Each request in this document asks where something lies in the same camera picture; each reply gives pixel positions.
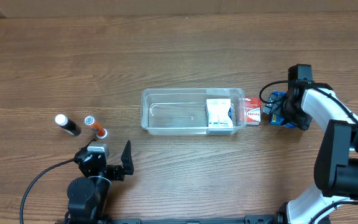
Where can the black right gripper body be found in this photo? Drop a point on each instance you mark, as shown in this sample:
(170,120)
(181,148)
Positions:
(285,107)

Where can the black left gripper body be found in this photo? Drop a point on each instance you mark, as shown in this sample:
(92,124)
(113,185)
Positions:
(111,171)

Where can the blue VapoDrops box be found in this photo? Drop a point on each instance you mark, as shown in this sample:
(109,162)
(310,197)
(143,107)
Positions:
(276,115)

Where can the white medicine box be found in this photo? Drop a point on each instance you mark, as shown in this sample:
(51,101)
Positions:
(219,113)

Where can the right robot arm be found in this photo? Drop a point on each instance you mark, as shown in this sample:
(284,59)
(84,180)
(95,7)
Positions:
(336,166)

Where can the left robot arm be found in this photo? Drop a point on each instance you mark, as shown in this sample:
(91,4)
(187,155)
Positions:
(87,195)

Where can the clear plastic container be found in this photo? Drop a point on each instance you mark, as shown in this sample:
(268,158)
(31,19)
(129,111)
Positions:
(184,111)

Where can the orange vitamin tube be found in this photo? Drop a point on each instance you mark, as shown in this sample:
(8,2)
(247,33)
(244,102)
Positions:
(92,123)

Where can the red Panadol box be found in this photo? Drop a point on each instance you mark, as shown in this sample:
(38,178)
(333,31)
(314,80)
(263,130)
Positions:
(253,111)

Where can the dark bottle white cap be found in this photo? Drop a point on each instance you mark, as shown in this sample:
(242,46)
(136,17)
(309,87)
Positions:
(68,125)

